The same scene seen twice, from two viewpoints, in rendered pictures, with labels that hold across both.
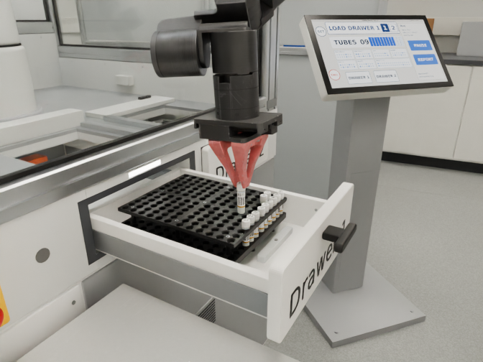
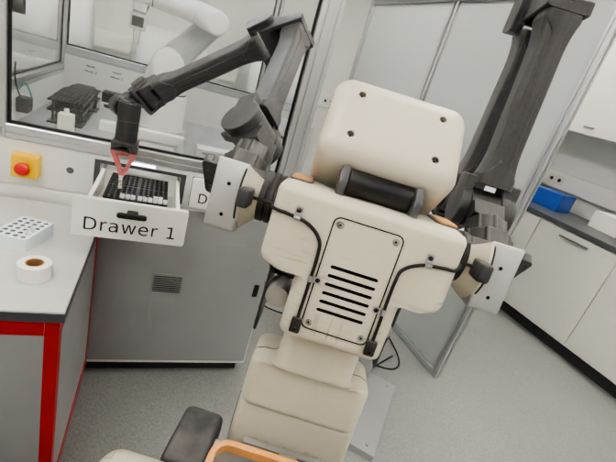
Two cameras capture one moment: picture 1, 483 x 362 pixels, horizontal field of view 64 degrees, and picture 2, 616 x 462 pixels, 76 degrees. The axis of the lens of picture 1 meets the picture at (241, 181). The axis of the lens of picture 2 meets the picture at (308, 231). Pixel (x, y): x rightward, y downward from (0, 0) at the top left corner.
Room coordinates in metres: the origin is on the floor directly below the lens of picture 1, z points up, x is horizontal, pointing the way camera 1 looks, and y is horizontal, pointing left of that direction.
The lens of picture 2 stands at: (-0.03, -1.07, 1.38)
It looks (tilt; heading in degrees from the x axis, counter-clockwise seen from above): 21 degrees down; 36
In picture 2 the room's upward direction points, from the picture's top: 17 degrees clockwise
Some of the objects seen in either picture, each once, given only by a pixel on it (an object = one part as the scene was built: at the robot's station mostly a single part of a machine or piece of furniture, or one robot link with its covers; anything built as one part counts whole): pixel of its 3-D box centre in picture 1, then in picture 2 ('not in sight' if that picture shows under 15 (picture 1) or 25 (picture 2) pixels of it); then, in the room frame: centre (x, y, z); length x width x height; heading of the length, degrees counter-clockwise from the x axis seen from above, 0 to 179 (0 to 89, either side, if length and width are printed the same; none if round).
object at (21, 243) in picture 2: not in sight; (23, 233); (0.28, 0.05, 0.78); 0.12 x 0.08 x 0.04; 42
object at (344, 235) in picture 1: (337, 235); (132, 214); (0.47, -0.13, 0.91); 0.07 x 0.04 x 0.01; 150
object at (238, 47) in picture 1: (229, 52); (128, 111); (0.50, 0.01, 1.15); 0.07 x 0.06 x 0.07; 81
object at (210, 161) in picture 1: (238, 154); (230, 198); (0.92, 0.01, 0.87); 0.29 x 0.02 x 0.11; 150
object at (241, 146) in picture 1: (235, 154); (124, 158); (0.50, 0.01, 1.01); 0.07 x 0.07 x 0.09; 59
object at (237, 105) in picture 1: (236, 101); (126, 134); (0.50, 0.01, 1.09); 0.10 x 0.07 x 0.07; 60
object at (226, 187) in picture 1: (205, 219); (137, 197); (0.59, 0.06, 0.87); 0.22 x 0.18 x 0.06; 60
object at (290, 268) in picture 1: (317, 248); (131, 221); (0.48, -0.11, 0.87); 0.29 x 0.02 x 0.11; 150
